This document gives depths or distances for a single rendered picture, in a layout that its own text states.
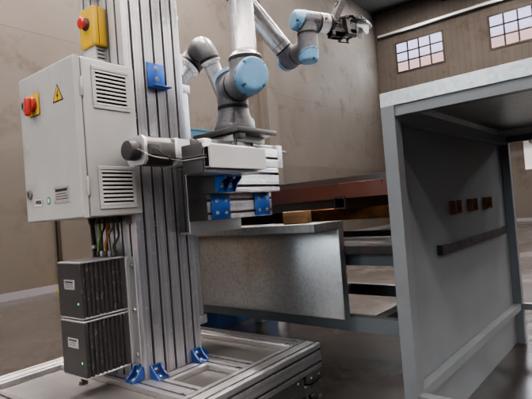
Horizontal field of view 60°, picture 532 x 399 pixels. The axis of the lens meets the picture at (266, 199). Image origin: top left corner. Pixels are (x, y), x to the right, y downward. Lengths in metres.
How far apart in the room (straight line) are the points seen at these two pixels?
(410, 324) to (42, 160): 1.20
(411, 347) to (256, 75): 0.97
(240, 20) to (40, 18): 4.84
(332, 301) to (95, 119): 1.09
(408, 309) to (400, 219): 0.25
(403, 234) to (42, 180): 1.11
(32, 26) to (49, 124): 4.75
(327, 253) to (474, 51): 11.49
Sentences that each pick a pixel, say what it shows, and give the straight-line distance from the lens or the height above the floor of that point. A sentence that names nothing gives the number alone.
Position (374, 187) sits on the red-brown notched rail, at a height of 0.80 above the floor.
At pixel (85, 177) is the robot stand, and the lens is 1.41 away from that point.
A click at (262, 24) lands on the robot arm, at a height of 1.45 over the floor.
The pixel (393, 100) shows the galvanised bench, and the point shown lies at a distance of 1.37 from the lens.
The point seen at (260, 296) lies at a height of 0.36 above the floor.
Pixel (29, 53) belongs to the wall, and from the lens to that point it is 6.14.
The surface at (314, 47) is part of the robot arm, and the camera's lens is 1.79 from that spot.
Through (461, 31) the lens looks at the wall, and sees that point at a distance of 13.29.
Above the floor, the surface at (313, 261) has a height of 0.52.
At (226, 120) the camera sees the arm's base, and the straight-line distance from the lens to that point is 1.68.
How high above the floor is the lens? 0.74
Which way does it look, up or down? 1 degrees up
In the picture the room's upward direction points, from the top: 4 degrees counter-clockwise
